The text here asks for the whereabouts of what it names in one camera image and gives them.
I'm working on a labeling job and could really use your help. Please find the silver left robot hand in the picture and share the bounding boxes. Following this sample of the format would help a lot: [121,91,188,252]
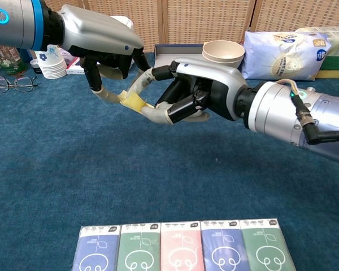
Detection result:
[46,4,156,105]

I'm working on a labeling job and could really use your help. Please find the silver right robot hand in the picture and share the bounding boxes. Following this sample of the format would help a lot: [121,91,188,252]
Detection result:
[128,58,248,125]

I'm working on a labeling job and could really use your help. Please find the pale yellow paper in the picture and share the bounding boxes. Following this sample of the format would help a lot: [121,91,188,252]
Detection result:
[119,90,156,111]

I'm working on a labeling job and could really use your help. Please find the white rice cooker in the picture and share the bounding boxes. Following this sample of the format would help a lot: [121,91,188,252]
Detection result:
[110,15,135,34]

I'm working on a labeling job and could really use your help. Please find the beige bowl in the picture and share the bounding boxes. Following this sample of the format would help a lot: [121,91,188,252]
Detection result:
[214,58,244,70]
[202,40,246,62]

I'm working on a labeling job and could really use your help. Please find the small purple lidded box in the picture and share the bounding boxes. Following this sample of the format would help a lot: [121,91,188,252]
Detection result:
[58,47,74,66]

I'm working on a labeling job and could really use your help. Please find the red white carton box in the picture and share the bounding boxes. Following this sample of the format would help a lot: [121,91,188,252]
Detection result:
[66,56,87,76]

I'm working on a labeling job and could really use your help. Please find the grey tray blue rim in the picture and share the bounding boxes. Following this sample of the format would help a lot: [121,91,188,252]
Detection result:
[154,43,206,70]

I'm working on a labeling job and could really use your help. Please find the white paper cup stack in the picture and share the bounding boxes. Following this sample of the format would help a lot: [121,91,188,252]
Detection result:
[33,44,68,80]

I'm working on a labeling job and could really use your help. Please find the woven bamboo folding screen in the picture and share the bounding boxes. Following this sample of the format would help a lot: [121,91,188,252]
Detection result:
[42,0,339,54]

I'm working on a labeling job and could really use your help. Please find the light blue printed bag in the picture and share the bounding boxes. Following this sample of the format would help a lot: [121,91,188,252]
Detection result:
[241,30,333,82]

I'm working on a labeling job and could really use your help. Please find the small dark jar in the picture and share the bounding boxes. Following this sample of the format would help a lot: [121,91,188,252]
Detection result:
[30,58,44,75]

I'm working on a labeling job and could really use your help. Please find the thin metal eyeglasses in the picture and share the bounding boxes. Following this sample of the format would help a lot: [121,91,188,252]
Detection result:
[0,75,38,94]

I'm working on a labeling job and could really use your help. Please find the green tea bottle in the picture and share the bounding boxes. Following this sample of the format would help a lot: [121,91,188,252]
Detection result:
[0,44,26,76]

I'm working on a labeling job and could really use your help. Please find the dark blue carpet mat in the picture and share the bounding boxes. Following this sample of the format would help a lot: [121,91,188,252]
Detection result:
[0,52,339,271]

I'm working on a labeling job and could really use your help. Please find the green yellow scouring sponge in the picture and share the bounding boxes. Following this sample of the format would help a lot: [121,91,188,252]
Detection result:
[316,55,339,80]

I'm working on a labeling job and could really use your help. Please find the blue tissue pack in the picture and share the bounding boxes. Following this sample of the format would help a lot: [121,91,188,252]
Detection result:
[200,220,251,271]
[72,225,121,271]

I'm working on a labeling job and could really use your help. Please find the pink tissue pack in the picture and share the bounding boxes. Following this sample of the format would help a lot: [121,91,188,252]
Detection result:
[160,221,206,271]

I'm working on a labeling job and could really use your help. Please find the green tissue pack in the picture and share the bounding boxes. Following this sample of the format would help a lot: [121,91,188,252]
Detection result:
[116,222,162,271]
[239,217,297,271]

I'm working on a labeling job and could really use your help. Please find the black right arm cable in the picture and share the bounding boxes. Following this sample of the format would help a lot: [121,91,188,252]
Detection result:
[275,78,339,145]

